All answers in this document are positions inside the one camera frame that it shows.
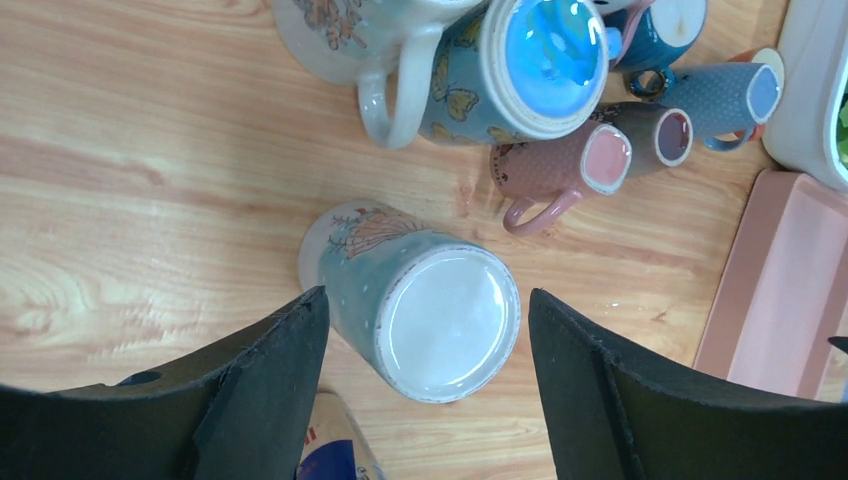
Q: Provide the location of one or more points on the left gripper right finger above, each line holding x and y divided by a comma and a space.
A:
617, 410

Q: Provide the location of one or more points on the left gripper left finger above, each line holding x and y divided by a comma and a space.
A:
235, 409

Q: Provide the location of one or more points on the tall white floral mug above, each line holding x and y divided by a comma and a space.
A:
434, 315

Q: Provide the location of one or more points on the small pink dotted mug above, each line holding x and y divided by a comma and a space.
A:
543, 179

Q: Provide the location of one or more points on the small brown mug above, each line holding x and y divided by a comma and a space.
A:
661, 137

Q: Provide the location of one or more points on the grey-blue dotted mug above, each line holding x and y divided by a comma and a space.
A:
717, 97

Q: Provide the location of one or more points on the blue butterfly mug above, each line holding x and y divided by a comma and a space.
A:
511, 71

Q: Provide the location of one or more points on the dark blue round mug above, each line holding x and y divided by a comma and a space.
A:
665, 32

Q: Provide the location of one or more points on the pink upside-down mug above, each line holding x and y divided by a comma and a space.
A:
633, 12

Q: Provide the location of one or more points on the silver metal bottle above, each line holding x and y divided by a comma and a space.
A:
334, 446

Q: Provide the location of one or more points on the pink plastic tray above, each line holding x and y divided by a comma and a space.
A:
783, 293

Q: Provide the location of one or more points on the white vegetable bin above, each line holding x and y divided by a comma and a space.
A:
802, 133

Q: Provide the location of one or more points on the green leafy vegetable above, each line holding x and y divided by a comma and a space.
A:
841, 128

